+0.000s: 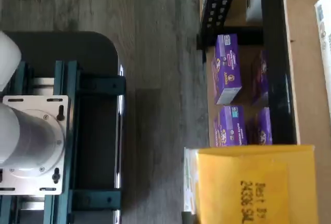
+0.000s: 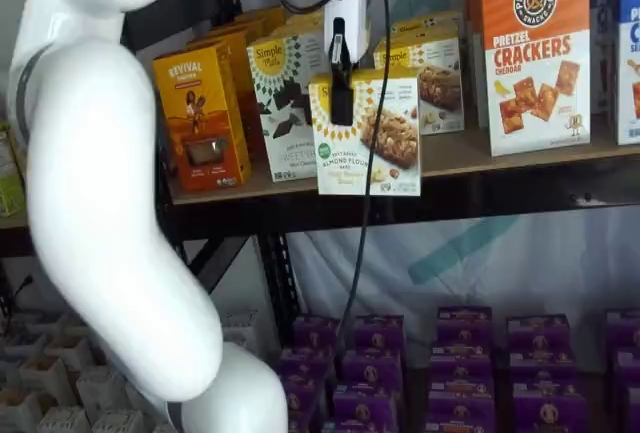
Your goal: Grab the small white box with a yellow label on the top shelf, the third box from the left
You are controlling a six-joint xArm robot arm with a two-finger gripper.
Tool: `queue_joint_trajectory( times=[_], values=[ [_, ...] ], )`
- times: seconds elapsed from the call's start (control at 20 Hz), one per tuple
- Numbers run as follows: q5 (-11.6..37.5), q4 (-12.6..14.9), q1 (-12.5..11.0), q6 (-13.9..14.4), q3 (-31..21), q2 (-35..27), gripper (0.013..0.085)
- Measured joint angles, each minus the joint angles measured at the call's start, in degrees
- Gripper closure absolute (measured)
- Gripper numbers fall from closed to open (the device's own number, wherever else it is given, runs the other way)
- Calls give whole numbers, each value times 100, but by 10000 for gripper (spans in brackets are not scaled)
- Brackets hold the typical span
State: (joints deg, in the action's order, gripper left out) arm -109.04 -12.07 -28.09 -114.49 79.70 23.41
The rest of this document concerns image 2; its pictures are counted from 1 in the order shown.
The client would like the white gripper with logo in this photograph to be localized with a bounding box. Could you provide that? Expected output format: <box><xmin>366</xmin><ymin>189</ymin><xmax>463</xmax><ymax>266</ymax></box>
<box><xmin>322</xmin><ymin>0</ymin><xmax>375</xmax><ymax>127</ymax></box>

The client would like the wooden shelf board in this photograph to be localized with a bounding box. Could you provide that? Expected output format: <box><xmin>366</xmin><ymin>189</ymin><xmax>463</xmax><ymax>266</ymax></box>
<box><xmin>164</xmin><ymin>125</ymin><xmax>640</xmax><ymax>207</ymax></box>

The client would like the black metal shelf rack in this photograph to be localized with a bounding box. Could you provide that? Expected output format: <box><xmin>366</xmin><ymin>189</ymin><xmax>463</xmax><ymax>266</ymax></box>
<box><xmin>118</xmin><ymin>0</ymin><xmax>640</xmax><ymax>350</ymax></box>

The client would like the orange pretzel crackers cheddar box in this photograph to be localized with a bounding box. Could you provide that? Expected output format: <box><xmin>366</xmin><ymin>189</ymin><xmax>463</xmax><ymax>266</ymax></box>
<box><xmin>479</xmin><ymin>0</ymin><xmax>593</xmax><ymax>158</ymax></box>
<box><xmin>461</xmin><ymin>0</ymin><xmax>591</xmax><ymax>130</ymax></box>

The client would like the purple snack box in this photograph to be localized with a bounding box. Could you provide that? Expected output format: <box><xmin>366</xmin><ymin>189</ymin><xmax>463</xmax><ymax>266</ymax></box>
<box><xmin>436</xmin><ymin>305</ymin><xmax>495</xmax><ymax>348</ymax></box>
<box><xmin>604</xmin><ymin>309</ymin><xmax>640</xmax><ymax>353</ymax></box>
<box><xmin>431</xmin><ymin>342</ymin><xmax>496</xmax><ymax>380</ymax></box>
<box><xmin>427</xmin><ymin>375</ymin><xmax>497</xmax><ymax>408</ymax></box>
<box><xmin>623</xmin><ymin>385</ymin><xmax>640</xmax><ymax>433</ymax></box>
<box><xmin>291</xmin><ymin>314</ymin><xmax>347</xmax><ymax>355</ymax></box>
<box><xmin>423</xmin><ymin>400</ymin><xmax>497</xmax><ymax>433</ymax></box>
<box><xmin>276</xmin><ymin>346</ymin><xmax>338</xmax><ymax>385</ymax></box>
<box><xmin>341</xmin><ymin>349</ymin><xmax>405</xmax><ymax>390</ymax></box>
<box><xmin>348</xmin><ymin>314</ymin><xmax>406</xmax><ymax>355</ymax></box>
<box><xmin>283</xmin><ymin>376</ymin><xmax>335</xmax><ymax>433</ymax></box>
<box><xmin>321</xmin><ymin>419</ymin><xmax>397</xmax><ymax>433</ymax></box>
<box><xmin>507</xmin><ymin>347</ymin><xmax>577</xmax><ymax>385</ymax></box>
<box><xmin>611</xmin><ymin>347</ymin><xmax>640</xmax><ymax>390</ymax></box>
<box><xmin>511</xmin><ymin>380</ymin><xmax>590</xmax><ymax>433</ymax></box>
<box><xmin>331</xmin><ymin>384</ymin><xmax>400</xmax><ymax>425</ymax></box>
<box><xmin>505</xmin><ymin>314</ymin><xmax>572</xmax><ymax>353</ymax></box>

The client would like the blue pretzel crackers box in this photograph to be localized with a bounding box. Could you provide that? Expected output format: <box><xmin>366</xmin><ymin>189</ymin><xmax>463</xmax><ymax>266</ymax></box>
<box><xmin>616</xmin><ymin>0</ymin><xmax>640</xmax><ymax>146</ymax></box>

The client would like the white paper carton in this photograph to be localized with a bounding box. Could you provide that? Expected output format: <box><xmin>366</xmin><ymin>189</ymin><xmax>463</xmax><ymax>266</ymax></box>
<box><xmin>73</xmin><ymin>364</ymin><xmax>135</xmax><ymax>418</ymax></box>
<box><xmin>221</xmin><ymin>309</ymin><xmax>275</xmax><ymax>350</ymax></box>
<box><xmin>91</xmin><ymin>409</ymin><xmax>147</xmax><ymax>433</ymax></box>
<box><xmin>18</xmin><ymin>351</ymin><xmax>77</xmax><ymax>408</ymax></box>
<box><xmin>36</xmin><ymin>404</ymin><xmax>95</xmax><ymax>433</ymax></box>
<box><xmin>0</xmin><ymin>386</ymin><xmax>45</xmax><ymax>433</ymax></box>

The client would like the white banner with teal logo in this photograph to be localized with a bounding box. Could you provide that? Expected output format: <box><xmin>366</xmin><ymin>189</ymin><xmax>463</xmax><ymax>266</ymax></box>
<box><xmin>285</xmin><ymin>0</ymin><xmax>640</xmax><ymax>327</ymax></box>

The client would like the long black gripper cable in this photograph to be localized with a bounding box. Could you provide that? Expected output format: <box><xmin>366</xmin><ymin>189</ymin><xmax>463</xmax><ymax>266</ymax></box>
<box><xmin>331</xmin><ymin>0</ymin><xmax>393</xmax><ymax>369</ymax></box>

